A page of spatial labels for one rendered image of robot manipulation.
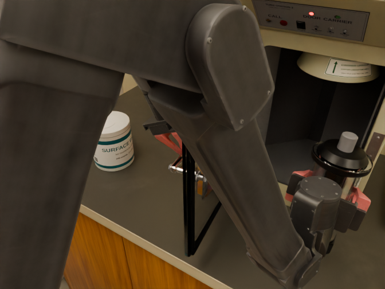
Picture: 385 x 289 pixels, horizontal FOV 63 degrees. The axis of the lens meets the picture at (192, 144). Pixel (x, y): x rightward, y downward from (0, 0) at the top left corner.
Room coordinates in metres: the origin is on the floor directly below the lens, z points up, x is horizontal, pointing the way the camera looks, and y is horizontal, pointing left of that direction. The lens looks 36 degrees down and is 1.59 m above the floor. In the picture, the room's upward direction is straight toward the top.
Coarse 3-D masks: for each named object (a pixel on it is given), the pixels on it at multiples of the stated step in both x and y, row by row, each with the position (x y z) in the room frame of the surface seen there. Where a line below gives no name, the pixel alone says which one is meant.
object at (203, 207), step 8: (184, 152) 0.40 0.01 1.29; (184, 160) 0.40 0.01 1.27; (184, 168) 0.40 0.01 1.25; (184, 176) 0.40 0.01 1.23; (184, 184) 0.40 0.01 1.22; (200, 184) 0.45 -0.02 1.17; (208, 184) 0.49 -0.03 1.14; (184, 192) 0.40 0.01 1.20; (200, 192) 0.45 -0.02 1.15; (208, 192) 0.49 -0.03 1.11; (184, 200) 0.40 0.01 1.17; (200, 200) 0.45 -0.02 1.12; (208, 200) 0.49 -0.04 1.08; (216, 200) 0.53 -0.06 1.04; (184, 208) 0.40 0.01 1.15; (200, 208) 0.45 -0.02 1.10; (208, 208) 0.49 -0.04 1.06; (184, 216) 0.40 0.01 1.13; (200, 216) 0.45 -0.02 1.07; (208, 216) 0.49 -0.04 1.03; (184, 224) 0.40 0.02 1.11; (200, 224) 0.45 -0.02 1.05; (184, 232) 0.40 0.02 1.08; (200, 232) 0.45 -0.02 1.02; (184, 240) 0.40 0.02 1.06; (184, 248) 0.40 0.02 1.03
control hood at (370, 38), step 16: (240, 0) 0.61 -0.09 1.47; (272, 0) 0.57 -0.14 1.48; (288, 0) 0.56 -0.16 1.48; (304, 0) 0.54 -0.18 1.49; (320, 0) 0.52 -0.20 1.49; (336, 0) 0.51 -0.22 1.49; (352, 0) 0.49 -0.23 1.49; (368, 0) 0.48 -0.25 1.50; (384, 0) 0.47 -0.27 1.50; (256, 16) 0.63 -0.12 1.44; (384, 16) 0.49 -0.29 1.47; (368, 32) 0.53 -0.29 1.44; (384, 32) 0.51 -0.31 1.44
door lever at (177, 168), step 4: (180, 156) 0.49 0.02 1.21; (176, 160) 0.48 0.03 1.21; (180, 160) 0.48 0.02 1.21; (172, 164) 0.46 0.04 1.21; (176, 164) 0.46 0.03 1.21; (180, 164) 0.47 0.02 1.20; (168, 168) 0.46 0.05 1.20; (172, 168) 0.46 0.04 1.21; (176, 168) 0.45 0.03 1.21; (180, 168) 0.45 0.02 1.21; (172, 172) 0.45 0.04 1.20; (176, 172) 0.45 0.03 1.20; (180, 172) 0.45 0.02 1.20
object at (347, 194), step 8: (320, 160) 0.45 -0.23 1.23; (368, 160) 0.45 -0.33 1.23; (312, 168) 0.47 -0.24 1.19; (320, 168) 0.45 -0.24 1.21; (336, 168) 0.42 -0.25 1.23; (344, 168) 0.42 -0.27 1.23; (368, 168) 0.43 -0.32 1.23; (320, 176) 0.44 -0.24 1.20; (328, 176) 0.43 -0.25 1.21; (336, 176) 0.42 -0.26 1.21; (344, 176) 0.41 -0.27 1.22; (344, 184) 0.42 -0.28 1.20; (352, 184) 0.42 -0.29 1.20; (344, 192) 0.42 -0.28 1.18; (352, 192) 0.42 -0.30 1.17; (336, 232) 0.42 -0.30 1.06
